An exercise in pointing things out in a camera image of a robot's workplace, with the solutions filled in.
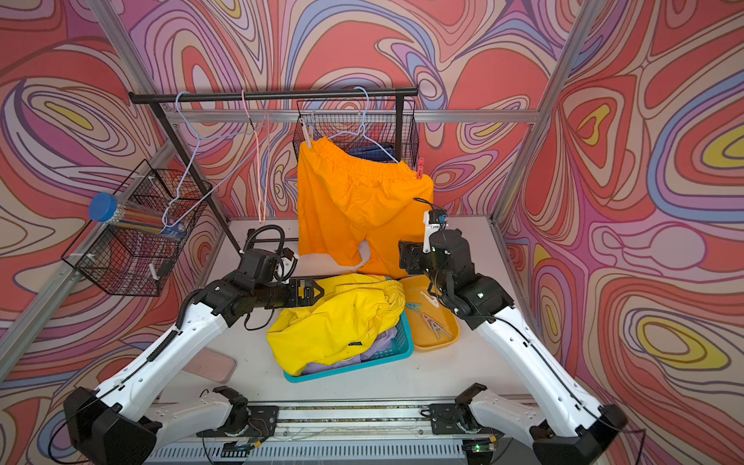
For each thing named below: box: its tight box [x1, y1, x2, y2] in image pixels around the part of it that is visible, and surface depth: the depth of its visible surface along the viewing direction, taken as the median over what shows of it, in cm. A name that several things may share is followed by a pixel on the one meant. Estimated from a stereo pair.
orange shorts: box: [297, 136, 435, 279], surface depth 78 cm
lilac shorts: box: [301, 327, 399, 375], surface depth 79 cm
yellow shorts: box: [266, 273, 406, 375], surface depth 78 cm
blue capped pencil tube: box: [89, 191, 186, 239], surface depth 65 cm
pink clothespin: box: [421, 312, 452, 341], surface depth 90 cm
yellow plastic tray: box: [400, 274, 461, 352], surface depth 92 cm
